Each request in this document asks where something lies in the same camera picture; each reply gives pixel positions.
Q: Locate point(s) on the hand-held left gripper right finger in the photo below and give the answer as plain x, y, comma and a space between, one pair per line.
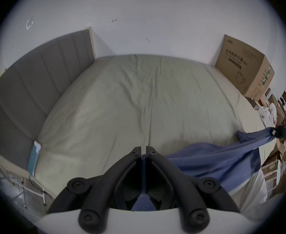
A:
167, 179

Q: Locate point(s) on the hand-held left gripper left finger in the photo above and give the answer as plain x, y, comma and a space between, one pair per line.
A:
123, 179

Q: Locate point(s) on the dark blue shirt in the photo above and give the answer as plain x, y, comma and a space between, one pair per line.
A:
218, 160

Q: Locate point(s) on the pile of cartons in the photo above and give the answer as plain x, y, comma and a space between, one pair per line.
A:
279, 150

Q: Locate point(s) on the large brown carton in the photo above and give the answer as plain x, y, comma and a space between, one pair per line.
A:
245, 67

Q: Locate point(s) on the bed with beige sheet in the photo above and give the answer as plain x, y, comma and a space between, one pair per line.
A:
133, 94

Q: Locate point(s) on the pale blue packet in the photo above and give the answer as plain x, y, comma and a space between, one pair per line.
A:
34, 158

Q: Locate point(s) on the white metal rack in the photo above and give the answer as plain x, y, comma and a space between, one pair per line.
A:
23, 186

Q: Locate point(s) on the grey padded headboard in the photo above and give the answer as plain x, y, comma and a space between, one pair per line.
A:
35, 82

